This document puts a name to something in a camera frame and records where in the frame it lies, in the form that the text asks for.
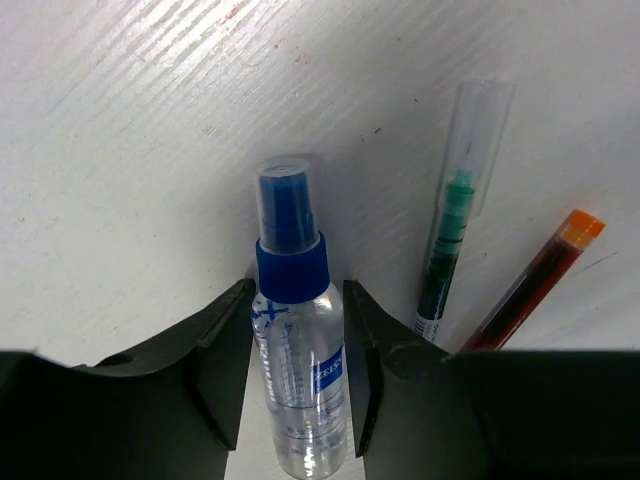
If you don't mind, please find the green ink pen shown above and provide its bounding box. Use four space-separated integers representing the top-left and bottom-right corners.
414 80 516 342

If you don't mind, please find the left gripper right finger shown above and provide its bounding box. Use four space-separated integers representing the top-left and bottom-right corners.
343 280 448 457

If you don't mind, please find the blue cap spray bottle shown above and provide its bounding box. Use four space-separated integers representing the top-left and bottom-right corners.
251 156 347 479

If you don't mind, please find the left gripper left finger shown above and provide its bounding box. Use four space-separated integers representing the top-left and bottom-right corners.
75 278 256 450

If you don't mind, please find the red ink pen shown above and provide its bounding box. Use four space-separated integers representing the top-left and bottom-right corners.
460 209 605 352

